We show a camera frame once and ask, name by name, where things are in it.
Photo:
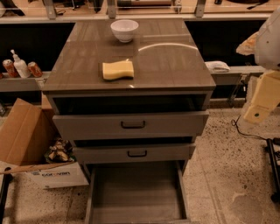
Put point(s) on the white ceramic bowl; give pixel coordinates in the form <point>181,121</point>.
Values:
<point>124,29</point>

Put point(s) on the crumpled snack bag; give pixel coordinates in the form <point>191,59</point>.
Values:
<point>60,151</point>

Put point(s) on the middle grey drawer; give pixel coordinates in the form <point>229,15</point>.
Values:
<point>134,153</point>

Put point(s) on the grey drawer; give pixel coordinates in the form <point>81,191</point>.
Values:
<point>137,193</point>
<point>124,126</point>
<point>134,153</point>

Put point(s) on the left red soda can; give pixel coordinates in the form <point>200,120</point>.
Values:
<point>9,67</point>

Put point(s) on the right red soda can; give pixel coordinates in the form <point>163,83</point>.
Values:
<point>35,69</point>

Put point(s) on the grey drawer cabinet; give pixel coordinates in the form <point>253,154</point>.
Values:
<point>132,111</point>

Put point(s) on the white pump bottle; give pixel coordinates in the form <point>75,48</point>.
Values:
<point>20,66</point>

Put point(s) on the top grey drawer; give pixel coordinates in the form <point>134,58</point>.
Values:
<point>124,126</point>

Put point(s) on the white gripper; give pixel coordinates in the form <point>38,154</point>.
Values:
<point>269,46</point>

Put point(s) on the bottom grey drawer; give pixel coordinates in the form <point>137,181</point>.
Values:
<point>137,193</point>

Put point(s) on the brown cardboard box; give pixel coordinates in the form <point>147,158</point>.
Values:
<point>25,137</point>

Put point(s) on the black metal stand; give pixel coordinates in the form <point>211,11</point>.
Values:
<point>271,149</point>

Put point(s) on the red soda can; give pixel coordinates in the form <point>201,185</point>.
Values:
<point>35,69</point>
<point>9,67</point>

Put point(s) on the yellow sponge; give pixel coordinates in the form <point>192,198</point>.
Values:
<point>117,70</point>

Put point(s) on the folded white cloth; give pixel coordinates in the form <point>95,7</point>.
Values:
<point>217,66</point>

